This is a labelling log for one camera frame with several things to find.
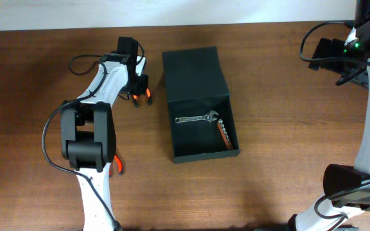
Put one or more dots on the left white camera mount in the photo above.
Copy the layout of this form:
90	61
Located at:
141	65

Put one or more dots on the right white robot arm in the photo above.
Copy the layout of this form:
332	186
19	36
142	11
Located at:
346	189

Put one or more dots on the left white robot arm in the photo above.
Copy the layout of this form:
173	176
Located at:
88	138

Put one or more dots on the silver adjustable wrench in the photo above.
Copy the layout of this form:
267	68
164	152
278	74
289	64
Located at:
209	116

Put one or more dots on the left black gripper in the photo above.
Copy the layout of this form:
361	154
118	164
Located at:
139	89

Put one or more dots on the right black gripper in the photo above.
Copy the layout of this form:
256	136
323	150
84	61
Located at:
331	49

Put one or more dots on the orange socket bit rail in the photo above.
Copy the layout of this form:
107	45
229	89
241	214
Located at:
223	132

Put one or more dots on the orange black needle-nose pliers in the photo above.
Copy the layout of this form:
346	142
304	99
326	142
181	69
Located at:
146	93

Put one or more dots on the red handled cutting pliers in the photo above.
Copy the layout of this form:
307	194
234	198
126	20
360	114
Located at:
119	167

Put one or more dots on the black box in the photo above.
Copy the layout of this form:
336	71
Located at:
194	85

